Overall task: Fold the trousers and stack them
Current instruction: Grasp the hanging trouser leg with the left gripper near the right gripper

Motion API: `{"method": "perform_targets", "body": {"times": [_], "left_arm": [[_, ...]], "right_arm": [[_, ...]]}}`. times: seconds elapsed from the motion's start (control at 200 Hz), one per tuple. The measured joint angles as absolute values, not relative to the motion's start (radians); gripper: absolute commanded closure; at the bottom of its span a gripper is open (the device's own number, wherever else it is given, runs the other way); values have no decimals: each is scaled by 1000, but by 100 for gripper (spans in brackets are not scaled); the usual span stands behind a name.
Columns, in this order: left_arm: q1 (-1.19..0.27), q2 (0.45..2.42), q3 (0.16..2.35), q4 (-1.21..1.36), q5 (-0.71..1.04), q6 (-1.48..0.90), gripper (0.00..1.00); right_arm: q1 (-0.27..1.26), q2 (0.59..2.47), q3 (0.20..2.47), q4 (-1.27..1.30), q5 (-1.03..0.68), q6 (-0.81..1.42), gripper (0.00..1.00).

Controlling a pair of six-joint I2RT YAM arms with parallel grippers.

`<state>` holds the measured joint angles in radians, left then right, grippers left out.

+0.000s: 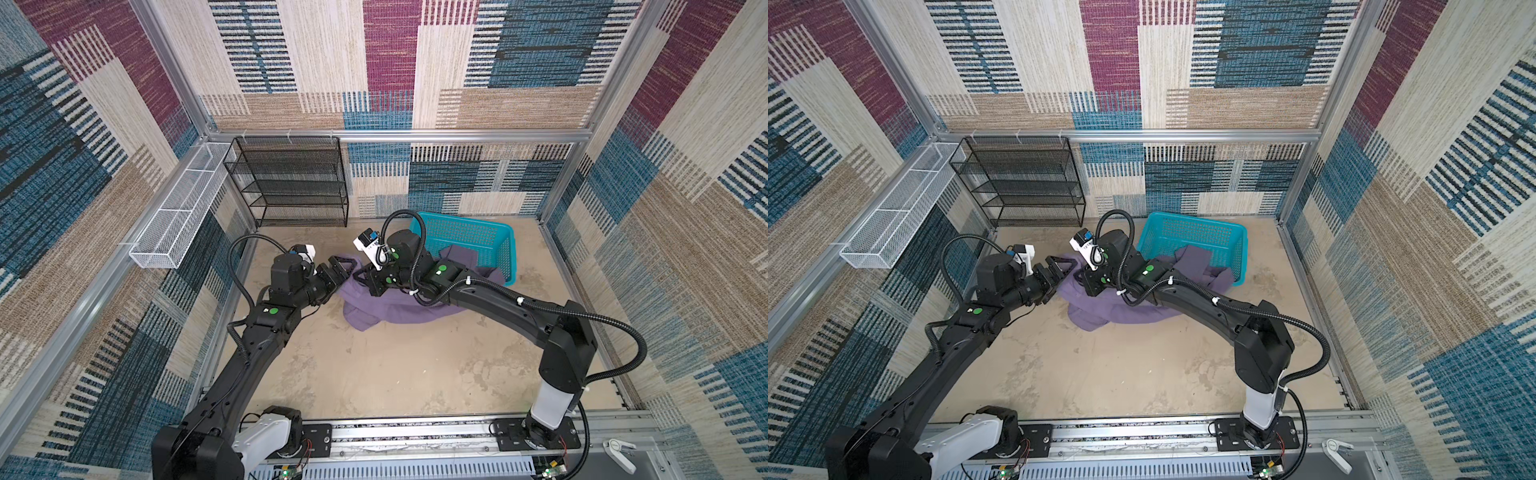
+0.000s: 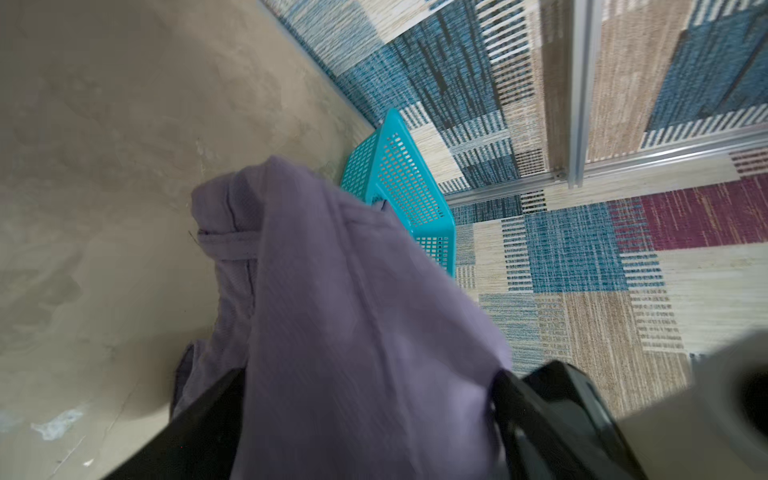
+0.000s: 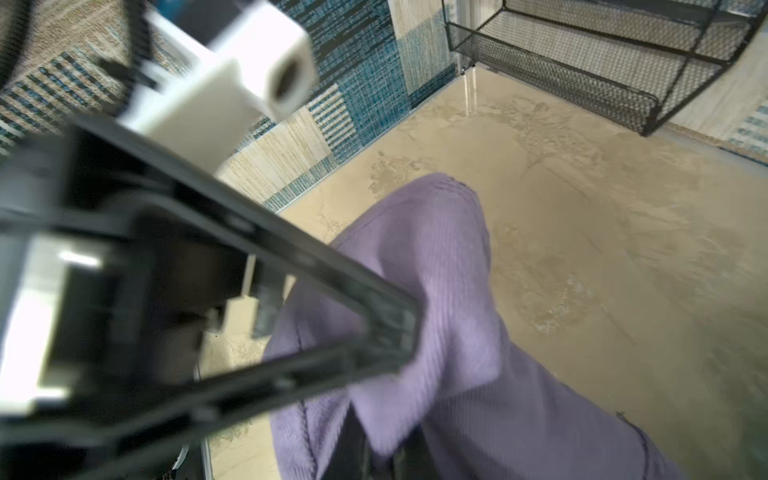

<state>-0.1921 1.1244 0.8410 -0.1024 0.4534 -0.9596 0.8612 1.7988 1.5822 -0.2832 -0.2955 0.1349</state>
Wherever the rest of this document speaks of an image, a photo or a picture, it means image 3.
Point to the purple trousers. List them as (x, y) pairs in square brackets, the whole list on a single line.
[(487, 409)]

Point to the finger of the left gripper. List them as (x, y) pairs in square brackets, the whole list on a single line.
[(214, 404), (391, 315)]

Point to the black wire mesh shelf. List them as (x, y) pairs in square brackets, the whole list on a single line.
[(636, 63)]

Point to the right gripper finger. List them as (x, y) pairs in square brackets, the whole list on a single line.
[(355, 459)]

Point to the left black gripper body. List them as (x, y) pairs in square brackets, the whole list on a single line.
[(108, 280)]

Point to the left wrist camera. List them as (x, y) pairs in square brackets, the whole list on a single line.
[(246, 61)]

